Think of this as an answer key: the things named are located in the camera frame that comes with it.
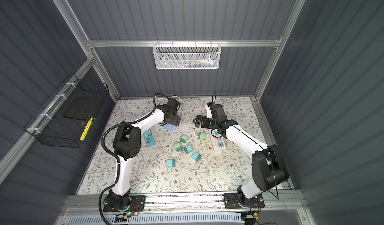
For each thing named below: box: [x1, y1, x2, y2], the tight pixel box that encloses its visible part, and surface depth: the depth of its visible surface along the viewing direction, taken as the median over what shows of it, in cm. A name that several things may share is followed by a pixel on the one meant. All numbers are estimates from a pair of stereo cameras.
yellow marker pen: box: [79, 117, 94, 141], surface depth 70 cm
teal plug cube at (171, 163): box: [166, 158, 176, 168], surface depth 86 cm
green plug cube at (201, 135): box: [198, 131, 206, 140], surface depth 98 cm
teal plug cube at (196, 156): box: [191, 151, 202, 162], surface depth 90 cm
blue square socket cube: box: [163, 122, 178, 131], surface depth 103 cm
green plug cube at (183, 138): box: [179, 134, 189, 144], surface depth 96 cm
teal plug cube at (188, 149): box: [183, 144, 193, 154], surface depth 93 cm
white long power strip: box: [209, 129, 227, 151], surface depth 93 cm
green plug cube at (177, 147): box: [173, 142, 183, 152], surface depth 93 cm
